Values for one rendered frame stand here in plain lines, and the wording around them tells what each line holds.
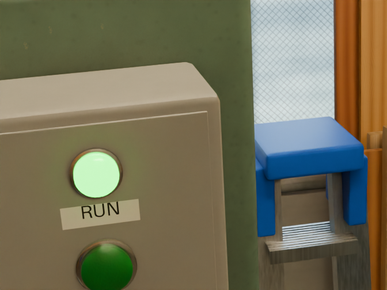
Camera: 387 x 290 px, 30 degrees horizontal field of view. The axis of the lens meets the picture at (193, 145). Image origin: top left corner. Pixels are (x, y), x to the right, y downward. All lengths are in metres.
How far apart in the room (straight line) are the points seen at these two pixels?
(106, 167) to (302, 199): 1.66
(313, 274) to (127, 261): 1.76
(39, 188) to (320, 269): 1.78
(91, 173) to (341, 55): 1.44
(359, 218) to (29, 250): 0.97
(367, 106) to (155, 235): 1.43
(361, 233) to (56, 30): 0.99
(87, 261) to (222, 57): 0.11
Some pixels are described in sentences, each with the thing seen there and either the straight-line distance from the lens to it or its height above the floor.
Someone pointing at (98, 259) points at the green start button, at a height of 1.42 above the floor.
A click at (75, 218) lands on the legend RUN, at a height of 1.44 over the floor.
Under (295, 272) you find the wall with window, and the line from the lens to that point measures 2.01.
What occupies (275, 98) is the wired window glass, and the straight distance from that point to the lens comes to 1.88.
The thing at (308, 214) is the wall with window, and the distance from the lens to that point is 1.94.
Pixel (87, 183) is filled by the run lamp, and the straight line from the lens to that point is 0.27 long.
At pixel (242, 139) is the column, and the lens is 0.35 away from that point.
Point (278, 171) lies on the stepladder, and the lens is 1.12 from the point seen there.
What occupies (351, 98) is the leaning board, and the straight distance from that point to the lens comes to 1.71.
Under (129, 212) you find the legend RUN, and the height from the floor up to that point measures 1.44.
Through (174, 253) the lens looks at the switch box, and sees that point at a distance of 0.29.
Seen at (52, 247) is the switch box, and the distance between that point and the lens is 0.29.
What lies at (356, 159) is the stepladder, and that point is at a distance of 1.15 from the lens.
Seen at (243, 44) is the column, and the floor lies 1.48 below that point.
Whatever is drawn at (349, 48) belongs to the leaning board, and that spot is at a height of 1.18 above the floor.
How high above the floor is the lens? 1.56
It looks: 20 degrees down
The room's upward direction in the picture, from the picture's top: 3 degrees counter-clockwise
